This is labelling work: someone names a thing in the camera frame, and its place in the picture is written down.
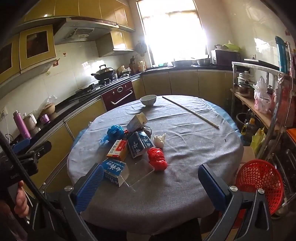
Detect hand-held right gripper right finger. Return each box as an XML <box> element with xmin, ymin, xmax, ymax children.
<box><xmin>198</xmin><ymin>163</ymin><xmax>273</xmax><ymax>241</ymax></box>

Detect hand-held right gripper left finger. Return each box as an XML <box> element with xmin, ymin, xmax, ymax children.
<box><xmin>30</xmin><ymin>163</ymin><xmax>104</xmax><ymax>241</ymax></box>

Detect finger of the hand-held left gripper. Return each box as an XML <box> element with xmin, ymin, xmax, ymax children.
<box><xmin>11</xmin><ymin>138</ymin><xmax>31</xmax><ymax>153</ymax></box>
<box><xmin>18</xmin><ymin>141</ymin><xmax>52</xmax><ymax>161</ymax></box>

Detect red plastic mesh basket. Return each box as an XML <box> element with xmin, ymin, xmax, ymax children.
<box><xmin>235</xmin><ymin>159</ymin><xmax>284</xmax><ymax>216</ymax></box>

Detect white medicine box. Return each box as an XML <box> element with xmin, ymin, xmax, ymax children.
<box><xmin>126</xmin><ymin>113</ymin><xmax>148</xmax><ymax>132</ymax></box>

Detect person's left hand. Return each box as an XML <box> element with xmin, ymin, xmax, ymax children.
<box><xmin>14</xmin><ymin>181</ymin><xmax>30</xmax><ymax>217</ymax></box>

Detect purple thermos bottle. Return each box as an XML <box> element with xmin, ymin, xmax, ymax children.
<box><xmin>13</xmin><ymin>110</ymin><xmax>32</xmax><ymax>140</ymax></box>

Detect blue white carton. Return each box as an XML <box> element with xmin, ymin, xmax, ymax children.
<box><xmin>101</xmin><ymin>158</ymin><xmax>130</xmax><ymax>188</ymax></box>
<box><xmin>128</xmin><ymin>131</ymin><xmax>155</xmax><ymax>159</ymax></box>

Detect brown bag in clear plastic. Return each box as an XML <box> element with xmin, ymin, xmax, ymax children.
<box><xmin>38</xmin><ymin>96</ymin><xmax>57</xmax><ymax>116</ymax></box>

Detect grey tablecloth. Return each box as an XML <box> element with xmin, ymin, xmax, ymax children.
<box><xmin>67</xmin><ymin>95</ymin><xmax>244</xmax><ymax>229</ymax></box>

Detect orange white small box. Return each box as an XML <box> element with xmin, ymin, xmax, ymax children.
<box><xmin>106</xmin><ymin>140</ymin><xmax>128</xmax><ymax>161</ymax></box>

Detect clear plastic tray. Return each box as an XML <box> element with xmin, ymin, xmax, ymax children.
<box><xmin>122</xmin><ymin>160</ymin><xmax>155</xmax><ymax>187</ymax></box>

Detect black kitchen countertop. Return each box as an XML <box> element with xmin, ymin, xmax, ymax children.
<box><xmin>0</xmin><ymin>65</ymin><xmax>234</xmax><ymax>151</ymax></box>

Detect blue plastic bag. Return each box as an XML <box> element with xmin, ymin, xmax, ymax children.
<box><xmin>101</xmin><ymin>125</ymin><xmax>125</xmax><ymax>142</ymax></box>

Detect red plastic bag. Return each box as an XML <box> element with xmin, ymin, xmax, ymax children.
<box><xmin>147</xmin><ymin>148</ymin><xmax>168</xmax><ymax>171</ymax></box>

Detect yellow plastic bag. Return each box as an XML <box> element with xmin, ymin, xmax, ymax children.
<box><xmin>250</xmin><ymin>127</ymin><xmax>266</xmax><ymax>151</ymax></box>

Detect cooking oil bottle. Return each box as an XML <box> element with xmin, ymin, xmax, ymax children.
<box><xmin>241</xmin><ymin>118</ymin><xmax>256</xmax><ymax>137</ymax></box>

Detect white knotted plastic bag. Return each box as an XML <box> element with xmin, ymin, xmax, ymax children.
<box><xmin>153</xmin><ymin>133</ymin><xmax>167</xmax><ymax>149</ymax></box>

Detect dark round basin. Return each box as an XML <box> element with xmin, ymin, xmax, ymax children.
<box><xmin>236</xmin><ymin>113</ymin><xmax>255</xmax><ymax>130</ymax></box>

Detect thin wooden stick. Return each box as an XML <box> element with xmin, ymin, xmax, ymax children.
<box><xmin>162</xmin><ymin>96</ymin><xmax>220</xmax><ymax>129</ymax></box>

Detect black gas stove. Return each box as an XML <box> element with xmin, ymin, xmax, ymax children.
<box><xmin>75</xmin><ymin>78</ymin><xmax>122</xmax><ymax>96</ymax></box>

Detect dark red built-in oven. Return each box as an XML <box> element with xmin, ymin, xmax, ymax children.
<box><xmin>101</xmin><ymin>80</ymin><xmax>136</xmax><ymax>112</ymax></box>

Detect yellow glass-door cabinet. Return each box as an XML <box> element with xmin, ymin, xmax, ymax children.
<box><xmin>0</xmin><ymin>24</ymin><xmax>57</xmax><ymax>84</ymax></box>

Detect pink white plastic bag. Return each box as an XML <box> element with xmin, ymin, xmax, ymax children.
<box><xmin>254</xmin><ymin>76</ymin><xmax>272</xmax><ymax>114</ymax></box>

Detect black wok with lid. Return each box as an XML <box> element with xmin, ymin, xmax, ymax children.
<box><xmin>91</xmin><ymin>64</ymin><xmax>116</xmax><ymax>80</ymax></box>

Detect stacked steel pots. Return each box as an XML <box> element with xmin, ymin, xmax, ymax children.
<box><xmin>238</xmin><ymin>72</ymin><xmax>255</xmax><ymax>98</ymax></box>

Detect white ceramic bowl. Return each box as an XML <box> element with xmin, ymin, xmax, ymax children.
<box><xmin>140</xmin><ymin>95</ymin><xmax>157</xmax><ymax>107</ymax></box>

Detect yellow base cabinets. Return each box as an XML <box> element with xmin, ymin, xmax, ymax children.
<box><xmin>29</xmin><ymin>70</ymin><xmax>234</xmax><ymax>194</ymax></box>

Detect metal storage rack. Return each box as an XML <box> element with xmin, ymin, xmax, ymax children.
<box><xmin>231</xmin><ymin>61</ymin><xmax>296</xmax><ymax>209</ymax></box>

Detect steel range hood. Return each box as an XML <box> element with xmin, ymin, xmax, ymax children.
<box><xmin>54</xmin><ymin>19</ymin><xmax>120</xmax><ymax>45</ymax></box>

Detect wide metal basin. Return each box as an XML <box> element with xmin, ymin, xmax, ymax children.
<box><xmin>171</xmin><ymin>60</ymin><xmax>197</xmax><ymax>67</ymax></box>

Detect dark microwave oven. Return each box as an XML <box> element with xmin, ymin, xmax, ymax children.
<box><xmin>211</xmin><ymin>49</ymin><xmax>241</xmax><ymax>67</ymax></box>

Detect green item on microwave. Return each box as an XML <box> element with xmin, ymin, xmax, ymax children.
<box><xmin>223</xmin><ymin>42</ymin><xmax>241</xmax><ymax>52</ymax></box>

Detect dark hanging utensil bundle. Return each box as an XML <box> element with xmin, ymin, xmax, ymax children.
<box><xmin>135</xmin><ymin>42</ymin><xmax>147</xmax><ymax>56</ymax></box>

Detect blue thermos bottle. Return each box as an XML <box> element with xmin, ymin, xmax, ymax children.
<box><xmin>275</xmin><ymin>36</ymin><xmax>288</xmax><ymax>74</ymax></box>

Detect bright kitchen window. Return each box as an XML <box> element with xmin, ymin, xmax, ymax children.
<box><xmin>136</xmin><ymin>0</ymin><xmax>208</xmax><ymax>68</ymax></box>

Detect black cable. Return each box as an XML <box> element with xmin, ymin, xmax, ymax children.
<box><xmin>0</xmin><ymin>132</ymin><xmax>78</xmax><ymax>241</ymax></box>

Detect yellow wall cabinets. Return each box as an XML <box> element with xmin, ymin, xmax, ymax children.
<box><xmin>22</xmin><ymin>0</ymin><xmax>136</xmax><ymax>57</ymax></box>

